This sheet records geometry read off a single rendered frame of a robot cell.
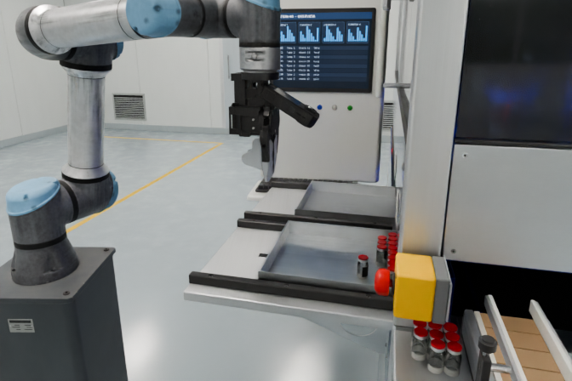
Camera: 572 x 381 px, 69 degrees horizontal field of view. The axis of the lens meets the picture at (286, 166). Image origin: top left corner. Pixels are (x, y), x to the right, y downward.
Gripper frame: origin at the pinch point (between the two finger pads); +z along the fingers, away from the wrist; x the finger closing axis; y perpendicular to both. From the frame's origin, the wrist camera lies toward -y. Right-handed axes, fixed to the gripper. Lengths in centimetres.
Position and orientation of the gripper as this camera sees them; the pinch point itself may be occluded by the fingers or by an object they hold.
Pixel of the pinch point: (271, 175)
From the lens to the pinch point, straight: 83.0
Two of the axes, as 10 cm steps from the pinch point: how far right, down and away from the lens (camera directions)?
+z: -0.1, 9.6, 2.8
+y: -9.8, -0.7, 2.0
